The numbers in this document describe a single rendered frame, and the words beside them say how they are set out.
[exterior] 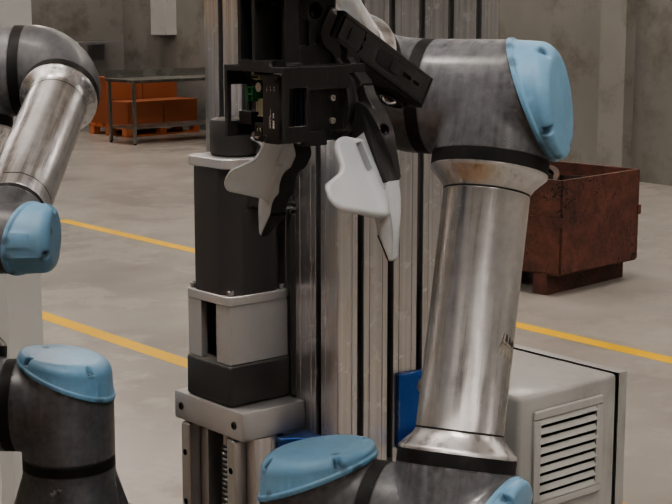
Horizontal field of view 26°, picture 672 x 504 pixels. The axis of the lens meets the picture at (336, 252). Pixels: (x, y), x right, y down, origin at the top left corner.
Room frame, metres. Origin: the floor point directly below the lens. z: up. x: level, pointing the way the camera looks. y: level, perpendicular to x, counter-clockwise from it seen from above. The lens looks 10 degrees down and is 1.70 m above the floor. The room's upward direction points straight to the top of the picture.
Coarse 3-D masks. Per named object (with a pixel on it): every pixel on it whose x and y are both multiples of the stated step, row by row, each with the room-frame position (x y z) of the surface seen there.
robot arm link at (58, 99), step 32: (32, 32) 1.84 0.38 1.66; (32, 64) 1.81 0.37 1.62; (64, 64) 1.78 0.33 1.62; (32, 96) 1.73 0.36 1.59; (64, 96) 1.74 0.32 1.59; (96, 96) 1.80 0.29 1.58; (32, 128) 1.66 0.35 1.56; (64, 128) 1.69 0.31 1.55; (0, 160) 1.60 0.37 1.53; (32, 160) 1.59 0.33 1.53; (64, 160) 1.65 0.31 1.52; (0, 192) 1.53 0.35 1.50; (32, 192) 1.55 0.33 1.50; (0, 224) 1.48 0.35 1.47; (32, 224) 1.48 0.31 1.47; (0, 256) 1.48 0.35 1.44; (32, 256) 1.48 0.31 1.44
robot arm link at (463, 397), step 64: (448, 64) 1.42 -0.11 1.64; (512, 64) 1.39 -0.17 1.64; (448, 128) 1.40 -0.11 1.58; (512, 128) 1.38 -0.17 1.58; (448, 192) 1.40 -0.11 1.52; (512, 192) 1.38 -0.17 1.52; (448, 256) 1.37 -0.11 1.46; (512, 256) 1.37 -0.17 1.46; (448, 320) 1.35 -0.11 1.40; (512, 320) 1.36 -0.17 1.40; (448, 384) 1.33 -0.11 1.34; (448, 448) 1.30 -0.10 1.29
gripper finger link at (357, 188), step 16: (336, 144) 1.02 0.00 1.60; (352, 144) 1.03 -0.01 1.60; (352, 160) 1.02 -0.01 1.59; (368, 160) 1.02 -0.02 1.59; (336, 176) 1.00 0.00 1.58; (352, 176) 1.01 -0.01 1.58; (368, 176) 1.02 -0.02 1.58; (336, 192) 0.99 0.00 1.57; (352, 192) 1.00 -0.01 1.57; (368, 192) 1.01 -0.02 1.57; (384, 192) 1.01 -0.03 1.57; (336, 208) 0.99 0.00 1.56; (352, 208) 0.99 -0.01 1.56; (368, 208) 1.00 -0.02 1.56; (384, 208) 1.01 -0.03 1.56; (400, 208) 1.01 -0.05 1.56; (384, 224) 1.01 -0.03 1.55; (384, 240) 1.01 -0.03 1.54
